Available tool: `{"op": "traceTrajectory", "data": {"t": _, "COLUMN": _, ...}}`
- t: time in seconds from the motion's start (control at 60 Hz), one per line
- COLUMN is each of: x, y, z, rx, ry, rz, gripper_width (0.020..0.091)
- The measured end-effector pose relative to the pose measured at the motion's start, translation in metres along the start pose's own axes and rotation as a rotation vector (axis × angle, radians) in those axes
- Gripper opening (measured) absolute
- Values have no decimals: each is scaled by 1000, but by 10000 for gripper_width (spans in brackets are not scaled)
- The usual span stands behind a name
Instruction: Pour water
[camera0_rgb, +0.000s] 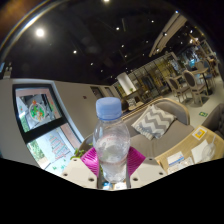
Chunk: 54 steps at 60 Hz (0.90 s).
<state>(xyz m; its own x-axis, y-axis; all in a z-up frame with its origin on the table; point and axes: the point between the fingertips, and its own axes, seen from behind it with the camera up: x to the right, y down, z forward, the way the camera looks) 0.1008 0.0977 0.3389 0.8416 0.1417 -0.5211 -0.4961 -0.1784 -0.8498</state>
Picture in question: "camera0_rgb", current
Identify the clear water bottle blue cap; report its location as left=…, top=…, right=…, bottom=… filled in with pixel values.
left=92, top=96, right=131, bottom=184

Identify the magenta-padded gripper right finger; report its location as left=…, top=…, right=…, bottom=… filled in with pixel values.
left=125, top=146, right=168, bottom=190

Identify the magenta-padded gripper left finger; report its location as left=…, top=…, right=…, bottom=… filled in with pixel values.
left=61, top=146, right=101, bottom=190

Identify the grey curved sofa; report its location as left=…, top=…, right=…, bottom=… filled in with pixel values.
left=79, top=97, right=196, bottom=160

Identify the grey white chevron pillow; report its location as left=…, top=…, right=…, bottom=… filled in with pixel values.
left=130, top=104, right=178, bottom=141

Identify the group of ceiling spotlights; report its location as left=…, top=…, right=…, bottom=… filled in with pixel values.
left=33, top=0, right=201, bottom=76

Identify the group of round-backed chairs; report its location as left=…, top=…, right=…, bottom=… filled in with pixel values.
left=164, top=49, right=222, bottom=106

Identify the white round column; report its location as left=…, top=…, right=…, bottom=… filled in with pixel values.
left=116, top=71, right=137, bottom=96

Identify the yellow backed shelf unit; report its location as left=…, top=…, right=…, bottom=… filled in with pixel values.
left=128, top=54, right=175, bottom=98

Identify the yellow white table card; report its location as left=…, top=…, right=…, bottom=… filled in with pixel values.
left=191, top=125, right=208, bottom=141

